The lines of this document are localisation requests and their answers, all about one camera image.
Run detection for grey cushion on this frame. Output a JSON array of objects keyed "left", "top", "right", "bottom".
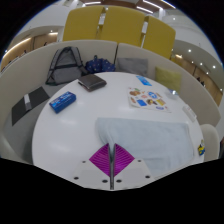
[{"left": 115, "top": 57, "right": 149, "bottom": 78}]

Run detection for small blue box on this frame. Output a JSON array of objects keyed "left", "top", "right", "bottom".
[{"left": 49, "top": 90, "right": 77, "bottom": 114}]

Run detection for grey backpack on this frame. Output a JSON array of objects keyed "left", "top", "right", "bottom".
[{"left": 45, "top": 46, "right": 88, "bottom": 86}]

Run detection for small clear box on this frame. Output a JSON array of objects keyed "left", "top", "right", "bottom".
[{"left": 164, "top": 89, "right": 179, "bottom": 101}]

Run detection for colourful sticker sheet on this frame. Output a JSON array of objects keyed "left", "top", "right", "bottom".
[{"left": 127, "top": 86, "right": 172, "bottom": 114}]

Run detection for curved white sofa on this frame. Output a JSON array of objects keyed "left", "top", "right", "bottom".
[{"left": 0, "top": 39, "right": 224, "bottom": 164}]

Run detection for ceiling lights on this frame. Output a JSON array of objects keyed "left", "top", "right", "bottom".
[{"left": 83, "top": 0, "right": 176, "bottom": 14}]

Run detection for small yellow blue toy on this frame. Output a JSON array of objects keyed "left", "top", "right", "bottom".
[{"left": 198, "top": 139, "right": 206, "bottom": 157}]

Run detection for navy blue patterned bag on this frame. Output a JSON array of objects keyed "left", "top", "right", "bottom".
[{"left": 84, "top": 55, "right": 117, "bottom": 74}]

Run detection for blue card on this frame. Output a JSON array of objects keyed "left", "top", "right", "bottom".
[{"left": 135, "top": 75, "right": 153, "bottom": 87}]

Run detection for light blue towel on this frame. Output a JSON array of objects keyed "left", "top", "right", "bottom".
[{"left": 94, "top": 116, "right": 195, "bottom": 178}]

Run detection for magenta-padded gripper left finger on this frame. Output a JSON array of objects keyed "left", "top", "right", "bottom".
[{"left": 71, "top": 143, "right": 113, "bottom": 190}]

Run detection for dark brown wallet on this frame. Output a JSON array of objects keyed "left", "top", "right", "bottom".
[{"left": 77, "top": 73, "right": 108, "bottom": 93}]

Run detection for yellow upholstered panel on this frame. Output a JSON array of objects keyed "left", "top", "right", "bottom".
[
  {"left": 99, "top": 5, "right": 147, "bottom": 48},
  {"left": 142, "top": 15, "right": 177, "bottom": 60},
  {"left": 62, "top": 5, "right": 105, "bottom": 43}
]

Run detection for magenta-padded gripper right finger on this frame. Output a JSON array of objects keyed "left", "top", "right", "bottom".
[{"left": 111, "top": 143, "right": 152, "bottom": 190}]

